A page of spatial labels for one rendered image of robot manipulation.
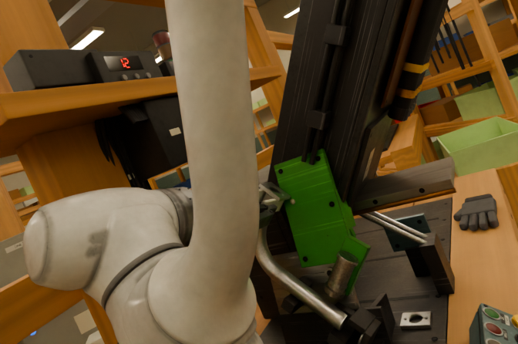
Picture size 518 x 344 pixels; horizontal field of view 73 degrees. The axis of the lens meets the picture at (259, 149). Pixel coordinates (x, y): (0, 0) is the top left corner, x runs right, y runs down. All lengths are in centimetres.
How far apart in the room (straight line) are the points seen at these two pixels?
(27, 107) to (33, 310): 36
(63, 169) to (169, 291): 46
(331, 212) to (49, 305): 54
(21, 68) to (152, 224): 40
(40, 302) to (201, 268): 52
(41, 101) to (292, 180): 45
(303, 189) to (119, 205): 39
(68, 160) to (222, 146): 52
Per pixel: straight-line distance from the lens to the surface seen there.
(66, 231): 40
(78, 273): 40
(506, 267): 90
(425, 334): 77
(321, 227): 69
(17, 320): 77
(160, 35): 111
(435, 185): 75
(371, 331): 68
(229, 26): 27
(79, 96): 66
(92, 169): 76
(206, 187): 27
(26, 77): 71
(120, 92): 71
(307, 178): 69
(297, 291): 71
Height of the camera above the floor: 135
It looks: 2 degrees down
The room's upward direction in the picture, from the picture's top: 23 degrees counter-clockwise
